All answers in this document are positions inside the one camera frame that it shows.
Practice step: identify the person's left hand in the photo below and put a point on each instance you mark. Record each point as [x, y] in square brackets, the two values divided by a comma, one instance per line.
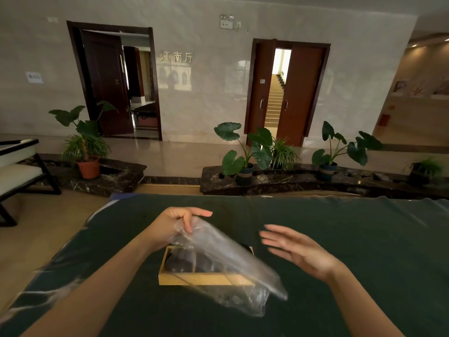
[166, 226]

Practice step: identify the person's right hand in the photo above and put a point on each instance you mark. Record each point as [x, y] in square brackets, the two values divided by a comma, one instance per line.
[308, 252]

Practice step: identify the person's right fingers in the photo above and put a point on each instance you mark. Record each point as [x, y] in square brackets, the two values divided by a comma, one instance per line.
[279, 238]

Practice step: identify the person's left thumb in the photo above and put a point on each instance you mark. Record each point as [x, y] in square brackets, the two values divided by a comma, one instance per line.
[187, 224]

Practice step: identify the clear plastic bag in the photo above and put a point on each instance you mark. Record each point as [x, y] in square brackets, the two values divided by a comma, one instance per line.
[231, 266]

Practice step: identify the person's left forearm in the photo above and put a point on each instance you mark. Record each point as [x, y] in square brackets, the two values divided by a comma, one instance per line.
[101, 287]

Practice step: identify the person's right forearm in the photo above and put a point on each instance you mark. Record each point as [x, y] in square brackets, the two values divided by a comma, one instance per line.
[361, 305]

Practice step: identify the black round dish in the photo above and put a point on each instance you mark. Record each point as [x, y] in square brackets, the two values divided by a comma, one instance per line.
[179, 261]

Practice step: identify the wooden tray box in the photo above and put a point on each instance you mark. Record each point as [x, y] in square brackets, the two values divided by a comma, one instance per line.
[182, 278]

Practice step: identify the long black marble planter ledge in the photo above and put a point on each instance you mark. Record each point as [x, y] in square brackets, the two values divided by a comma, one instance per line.
[298, 184]

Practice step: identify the spiky green potted plant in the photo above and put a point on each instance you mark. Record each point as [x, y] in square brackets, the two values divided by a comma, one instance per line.
[282, 156]

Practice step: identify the large-leaf plant in dark pot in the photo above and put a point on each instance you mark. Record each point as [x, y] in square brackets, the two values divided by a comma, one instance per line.
[242, 161]

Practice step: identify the short black marble planter ledge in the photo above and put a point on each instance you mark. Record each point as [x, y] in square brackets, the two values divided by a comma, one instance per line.
[115, 178]

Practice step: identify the dark green tablecloth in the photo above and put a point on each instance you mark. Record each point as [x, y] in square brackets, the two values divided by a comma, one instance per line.
[368, 249]

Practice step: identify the large-leaf plant in blue pot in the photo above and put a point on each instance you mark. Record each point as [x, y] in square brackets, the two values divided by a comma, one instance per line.
[331, 157]

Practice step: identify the dark wooden table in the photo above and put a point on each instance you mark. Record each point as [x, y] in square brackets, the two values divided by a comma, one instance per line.
[145, 114]

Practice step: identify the plant in terracotta pot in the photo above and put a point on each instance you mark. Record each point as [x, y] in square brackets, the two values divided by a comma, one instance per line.
[87, 150]

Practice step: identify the staircase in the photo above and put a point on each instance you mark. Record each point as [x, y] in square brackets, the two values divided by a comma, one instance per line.
[274, 105]

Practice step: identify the brown double doors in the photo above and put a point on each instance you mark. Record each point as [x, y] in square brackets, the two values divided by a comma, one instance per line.
[301, 94]

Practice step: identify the small grassy plant black pot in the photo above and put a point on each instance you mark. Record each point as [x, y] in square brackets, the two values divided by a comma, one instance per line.
[422, 170]

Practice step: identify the open dark wooden door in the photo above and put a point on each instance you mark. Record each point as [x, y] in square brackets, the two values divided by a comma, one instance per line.
[107, 84]

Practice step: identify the white emergency light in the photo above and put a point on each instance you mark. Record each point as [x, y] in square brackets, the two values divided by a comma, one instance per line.
[226, 21]

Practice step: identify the metal wall lettering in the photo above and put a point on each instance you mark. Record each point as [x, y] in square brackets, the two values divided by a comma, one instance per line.
[176, 57]

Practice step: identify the black frame white cushion chair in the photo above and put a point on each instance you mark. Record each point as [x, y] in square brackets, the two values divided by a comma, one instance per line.
[17, 171]

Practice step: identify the row of framed wall pictures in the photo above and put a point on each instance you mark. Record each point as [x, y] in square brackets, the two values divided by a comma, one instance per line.
[421, 88]

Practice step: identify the white wall plaque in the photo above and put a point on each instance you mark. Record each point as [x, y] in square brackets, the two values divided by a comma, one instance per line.
[34, 77]

